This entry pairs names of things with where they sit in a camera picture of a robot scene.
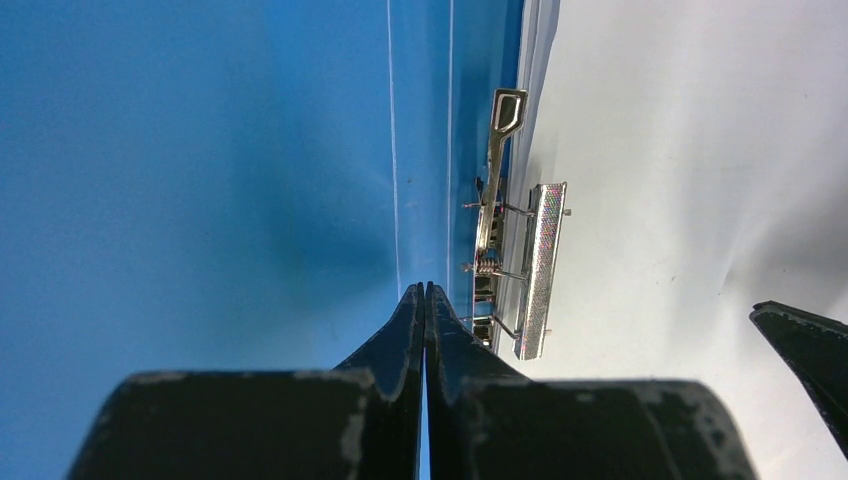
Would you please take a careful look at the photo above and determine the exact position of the white paper sheet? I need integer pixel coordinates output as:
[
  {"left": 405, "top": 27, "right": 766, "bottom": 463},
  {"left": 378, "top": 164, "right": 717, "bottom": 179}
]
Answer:
[{"left": 499, "top": 1, "right": 847, "bottom": 479}]

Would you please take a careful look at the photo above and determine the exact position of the blue file folder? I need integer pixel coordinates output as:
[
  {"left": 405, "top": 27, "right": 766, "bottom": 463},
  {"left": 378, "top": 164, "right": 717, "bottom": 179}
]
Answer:
[{"left": 1, "top": 1, "right": 523, "bottom": 479}]

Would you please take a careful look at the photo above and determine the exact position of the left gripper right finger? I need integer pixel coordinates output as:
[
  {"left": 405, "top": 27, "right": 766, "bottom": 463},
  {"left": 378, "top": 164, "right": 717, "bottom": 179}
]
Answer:
[{"left": 423, "top": 284, "right": 755, "bottom": 479}]

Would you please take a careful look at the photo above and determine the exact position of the metal spine folder clip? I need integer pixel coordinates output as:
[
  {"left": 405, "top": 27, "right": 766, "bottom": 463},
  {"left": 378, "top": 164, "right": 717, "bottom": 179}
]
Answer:
[{"left": 462, "top": 87, "right": 571, "bottom": 361}]

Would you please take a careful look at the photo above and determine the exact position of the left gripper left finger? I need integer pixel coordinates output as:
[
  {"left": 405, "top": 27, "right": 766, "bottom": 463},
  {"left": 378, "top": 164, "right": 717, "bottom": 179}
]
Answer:
[{"left": 68, "top": 284, "right": 424, "bottom": 479}]

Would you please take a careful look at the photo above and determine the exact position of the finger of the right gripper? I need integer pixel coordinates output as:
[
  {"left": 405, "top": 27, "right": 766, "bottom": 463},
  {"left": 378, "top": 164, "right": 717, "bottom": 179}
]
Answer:
[{"left": 749, "top": 301, "right": 847, "bottom": 453}]

